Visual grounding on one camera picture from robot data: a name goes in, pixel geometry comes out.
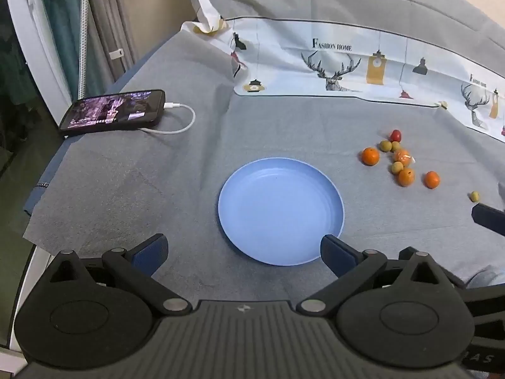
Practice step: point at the teal curtain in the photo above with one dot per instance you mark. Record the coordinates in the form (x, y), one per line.
(59, 27)

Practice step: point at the blue plate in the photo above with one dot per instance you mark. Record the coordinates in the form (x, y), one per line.
(276, 205)

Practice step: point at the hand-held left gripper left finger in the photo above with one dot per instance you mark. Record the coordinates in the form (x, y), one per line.
(150, 250)

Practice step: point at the small orange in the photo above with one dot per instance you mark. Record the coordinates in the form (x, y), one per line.
(406, 177)
(371, 156)
(432, 179)

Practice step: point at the white door frame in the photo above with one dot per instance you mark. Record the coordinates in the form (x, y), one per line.
(35, 47)

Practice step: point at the dotted white pole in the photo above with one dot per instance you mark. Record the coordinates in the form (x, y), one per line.
(83, 47)

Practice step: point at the green olive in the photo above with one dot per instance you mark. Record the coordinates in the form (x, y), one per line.
(396, 167)
(396, 147)
(385, 145)
(474, 196)

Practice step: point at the small white clip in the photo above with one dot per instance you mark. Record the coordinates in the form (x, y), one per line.
(116, 53)

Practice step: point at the red cherry tomato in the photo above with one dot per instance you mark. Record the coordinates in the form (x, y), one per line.
(395, 135)

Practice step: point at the grey curtain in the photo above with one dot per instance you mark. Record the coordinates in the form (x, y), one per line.
(106, 8)

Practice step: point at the plastic-wrapped orange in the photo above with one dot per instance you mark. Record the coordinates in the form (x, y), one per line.
(402, 155)

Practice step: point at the white deer-print cloth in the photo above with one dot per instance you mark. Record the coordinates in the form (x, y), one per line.
(284, 71)

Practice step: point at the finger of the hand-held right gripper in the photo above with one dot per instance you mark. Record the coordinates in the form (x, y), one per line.
(489, 219)

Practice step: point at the black smartphone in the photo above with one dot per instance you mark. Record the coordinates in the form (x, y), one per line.
(110, 112)

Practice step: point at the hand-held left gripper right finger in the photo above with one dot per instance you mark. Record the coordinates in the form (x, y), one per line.
(339, 254)

